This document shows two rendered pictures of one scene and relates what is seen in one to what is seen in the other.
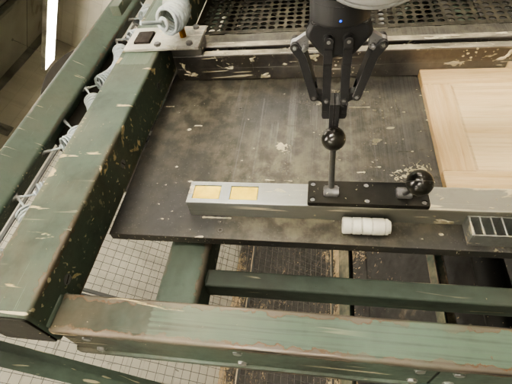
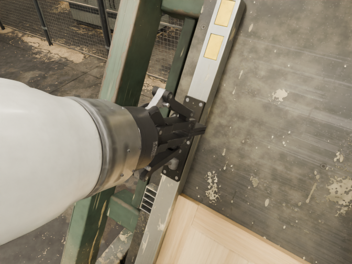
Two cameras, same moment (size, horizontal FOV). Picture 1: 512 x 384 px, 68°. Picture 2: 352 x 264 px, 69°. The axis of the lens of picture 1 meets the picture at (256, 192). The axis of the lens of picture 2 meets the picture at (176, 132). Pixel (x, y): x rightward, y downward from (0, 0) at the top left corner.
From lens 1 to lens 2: 0.65 m
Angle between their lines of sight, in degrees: 67
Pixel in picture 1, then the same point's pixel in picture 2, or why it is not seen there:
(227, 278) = (185, 33)
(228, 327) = (121, 29)
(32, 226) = not seen: outside the picture
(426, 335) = not seen: hidden behind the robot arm
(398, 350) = not seen: hidden behind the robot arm
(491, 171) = (187, 233)
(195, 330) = (123, 9)
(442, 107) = (265, 256)
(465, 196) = (165, 199)
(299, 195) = (197, 92)
